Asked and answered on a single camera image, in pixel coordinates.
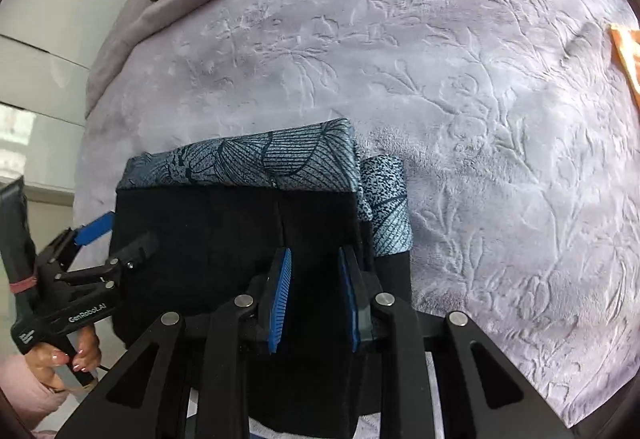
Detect person's left forearm pink sleeve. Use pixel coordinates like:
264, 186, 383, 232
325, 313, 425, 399
0, 354, 68, 435

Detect orange printed cloth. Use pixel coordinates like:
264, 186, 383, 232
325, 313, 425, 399
609, 24, 640, 107

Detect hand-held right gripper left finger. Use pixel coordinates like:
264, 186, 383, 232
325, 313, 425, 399
55, 246, 293, 439

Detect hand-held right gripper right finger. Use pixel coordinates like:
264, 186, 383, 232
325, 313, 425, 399
337, 246, 576, 439

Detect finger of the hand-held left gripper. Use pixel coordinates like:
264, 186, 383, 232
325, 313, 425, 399
37, 213, 115, 270
54, 234, 160, 292

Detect person's left hand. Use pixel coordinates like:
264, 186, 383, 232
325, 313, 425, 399
20, 326, 103, 392

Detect black pants with blue pattern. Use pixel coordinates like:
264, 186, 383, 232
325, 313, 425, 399
112, 118, 413, 437

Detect lavender embossed blanket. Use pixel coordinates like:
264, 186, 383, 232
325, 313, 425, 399
75, 0, 640, 439

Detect grey-purple bed sheet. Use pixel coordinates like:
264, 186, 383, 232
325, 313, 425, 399
85, 0, 576, 120

